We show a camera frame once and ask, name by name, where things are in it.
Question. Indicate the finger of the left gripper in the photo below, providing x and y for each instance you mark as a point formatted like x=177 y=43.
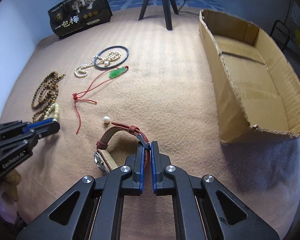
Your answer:
x=29 y=140
x=18 y=128

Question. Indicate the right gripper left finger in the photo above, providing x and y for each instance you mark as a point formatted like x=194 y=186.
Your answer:
x=92 y=208

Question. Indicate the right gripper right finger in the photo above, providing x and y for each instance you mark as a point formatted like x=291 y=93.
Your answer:
x=203 y=207

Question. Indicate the brown wooden bead mala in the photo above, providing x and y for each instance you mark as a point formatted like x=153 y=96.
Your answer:
x=44 y=99

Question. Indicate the red strap wristwatch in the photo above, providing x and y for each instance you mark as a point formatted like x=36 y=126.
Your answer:
x=119 y=138

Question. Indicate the white pearl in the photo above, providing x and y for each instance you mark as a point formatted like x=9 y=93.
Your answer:
x=106 y=119

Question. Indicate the red cord jade pendant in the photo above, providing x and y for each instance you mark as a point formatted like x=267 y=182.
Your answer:
x=105 y=77

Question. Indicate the dark blue bangle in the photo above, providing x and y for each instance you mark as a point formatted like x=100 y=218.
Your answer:
x=111 y=57

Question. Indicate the gloved left hand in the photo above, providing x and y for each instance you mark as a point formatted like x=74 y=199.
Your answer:
x=8 y=187

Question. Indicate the black snack bag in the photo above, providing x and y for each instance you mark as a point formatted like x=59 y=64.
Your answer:
x=72 y=16

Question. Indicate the cardboard box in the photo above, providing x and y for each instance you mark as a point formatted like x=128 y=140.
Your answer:
x=256 y=89

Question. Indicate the black tripod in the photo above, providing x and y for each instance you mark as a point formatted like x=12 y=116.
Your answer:
x=167 y=5

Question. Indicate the black metal clothes rack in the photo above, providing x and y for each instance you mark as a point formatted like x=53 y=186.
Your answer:
x=283 y=30

